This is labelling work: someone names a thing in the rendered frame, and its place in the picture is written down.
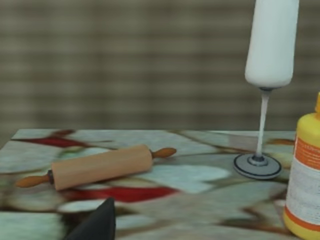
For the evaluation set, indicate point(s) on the wooden rolling pin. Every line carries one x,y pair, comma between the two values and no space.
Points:
100,166

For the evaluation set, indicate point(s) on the white champagne flute glass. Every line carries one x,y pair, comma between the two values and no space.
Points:
271,50

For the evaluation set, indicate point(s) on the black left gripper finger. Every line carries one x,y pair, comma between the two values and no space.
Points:
100,222

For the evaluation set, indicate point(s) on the yellow bottle with orange label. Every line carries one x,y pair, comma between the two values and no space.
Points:
303,180

